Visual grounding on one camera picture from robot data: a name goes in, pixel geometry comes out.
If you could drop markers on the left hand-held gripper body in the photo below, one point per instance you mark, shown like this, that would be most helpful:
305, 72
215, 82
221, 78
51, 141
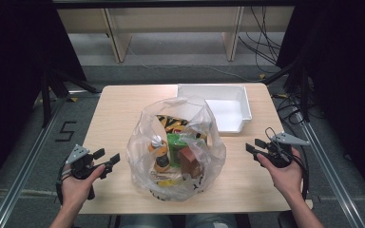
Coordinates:
81, 164

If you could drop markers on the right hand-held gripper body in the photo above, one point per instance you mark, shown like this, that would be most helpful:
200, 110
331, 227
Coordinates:
278, 155

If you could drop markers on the white plastic bin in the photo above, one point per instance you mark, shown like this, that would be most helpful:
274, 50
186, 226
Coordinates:
231, 114

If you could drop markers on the clear plastic bag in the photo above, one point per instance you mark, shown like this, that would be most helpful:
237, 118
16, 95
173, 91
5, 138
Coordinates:
209, 158

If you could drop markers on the orange juice bottle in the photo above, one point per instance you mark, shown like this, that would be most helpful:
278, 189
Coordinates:
161, 155

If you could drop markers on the green seaweed packet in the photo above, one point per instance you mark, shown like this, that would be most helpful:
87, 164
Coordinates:
176, 147

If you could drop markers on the yellow black chips packet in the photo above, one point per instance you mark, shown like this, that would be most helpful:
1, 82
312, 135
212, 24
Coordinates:
171, 122

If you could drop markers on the person's right hand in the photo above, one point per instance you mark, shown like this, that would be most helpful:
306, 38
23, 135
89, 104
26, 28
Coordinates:
286, 179

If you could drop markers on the person's left hand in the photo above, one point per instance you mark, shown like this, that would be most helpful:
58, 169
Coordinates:
76, 191

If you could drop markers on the yellow tape piece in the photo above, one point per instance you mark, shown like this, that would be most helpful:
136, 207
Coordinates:
282, 95
73, 99
262, 76

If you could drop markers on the small yellow packet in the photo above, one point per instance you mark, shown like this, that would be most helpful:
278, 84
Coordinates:
168, 183

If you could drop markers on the black metal stand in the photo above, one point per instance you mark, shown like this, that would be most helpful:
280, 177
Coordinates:
303, 91
46, 98

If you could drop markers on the person's right leg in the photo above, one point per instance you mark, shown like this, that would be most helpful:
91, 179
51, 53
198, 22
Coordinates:
210, 221

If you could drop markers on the black curtain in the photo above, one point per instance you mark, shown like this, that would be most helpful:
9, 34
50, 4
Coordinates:
9, 63
345, 63

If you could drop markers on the metal floor rail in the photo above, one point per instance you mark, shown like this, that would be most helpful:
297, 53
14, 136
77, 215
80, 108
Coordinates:
28, 164
329, 171

